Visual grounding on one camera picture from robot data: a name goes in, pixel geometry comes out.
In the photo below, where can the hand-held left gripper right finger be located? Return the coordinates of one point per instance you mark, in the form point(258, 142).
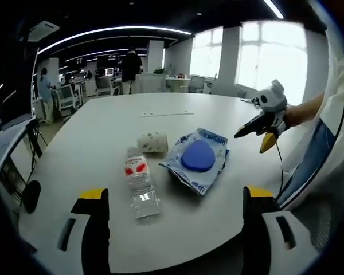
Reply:
point(271, 243)

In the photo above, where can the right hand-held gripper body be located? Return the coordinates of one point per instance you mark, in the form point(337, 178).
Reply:
point(272, 100)

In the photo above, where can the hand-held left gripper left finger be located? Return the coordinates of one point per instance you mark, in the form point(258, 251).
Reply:
point(77, 243)

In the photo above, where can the wet wipes packet blue lid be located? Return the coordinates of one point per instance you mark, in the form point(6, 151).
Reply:
point(196, 160)

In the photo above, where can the clear plastic water bottle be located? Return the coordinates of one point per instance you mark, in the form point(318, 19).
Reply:
point(142, 186)

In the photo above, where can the person's blue jeans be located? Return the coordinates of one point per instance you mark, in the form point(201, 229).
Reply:
point(312, 154)

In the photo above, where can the person's white shirt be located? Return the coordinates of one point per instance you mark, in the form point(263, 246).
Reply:
point(336, 94)

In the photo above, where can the black round stool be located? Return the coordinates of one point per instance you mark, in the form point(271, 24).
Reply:
point(32, 196)

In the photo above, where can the grey office chair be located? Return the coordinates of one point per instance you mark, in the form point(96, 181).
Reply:
point(104, 86)
point(196, 84)

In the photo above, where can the white table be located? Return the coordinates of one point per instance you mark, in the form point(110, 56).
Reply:
point(189, 235)

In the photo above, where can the green potted plant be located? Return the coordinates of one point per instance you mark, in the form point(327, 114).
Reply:
point(159, 70)

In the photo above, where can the white partition counter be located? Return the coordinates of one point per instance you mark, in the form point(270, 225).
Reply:
point(152, 83)

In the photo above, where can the white office chair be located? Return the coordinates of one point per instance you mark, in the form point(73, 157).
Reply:
point(67, 98)

